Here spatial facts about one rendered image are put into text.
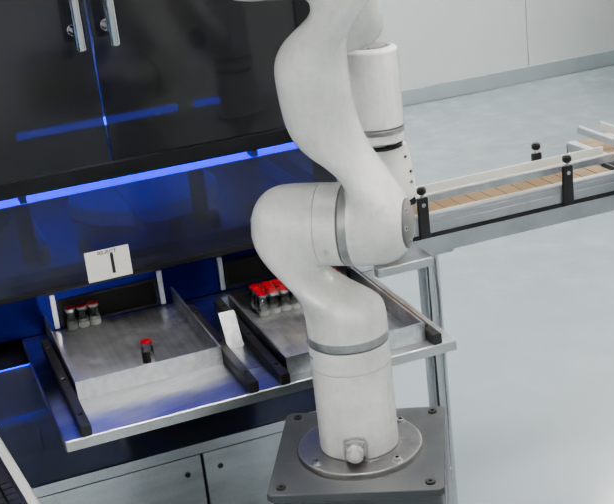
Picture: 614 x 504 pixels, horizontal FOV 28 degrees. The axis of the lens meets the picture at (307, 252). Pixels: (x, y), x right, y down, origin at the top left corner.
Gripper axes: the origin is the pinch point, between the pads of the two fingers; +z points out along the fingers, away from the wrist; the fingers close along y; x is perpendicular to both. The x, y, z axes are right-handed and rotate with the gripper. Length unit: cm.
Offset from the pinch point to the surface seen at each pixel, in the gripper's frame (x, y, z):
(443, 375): -54, -32, 58
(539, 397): -123, -95, 111
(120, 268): -39, 39, 10
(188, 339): -27.0, 30.8, 22.2
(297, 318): -24.5, 10.1, 22.2
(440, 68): -500, -246, 93
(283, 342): -15.4, 16.1, 22.2
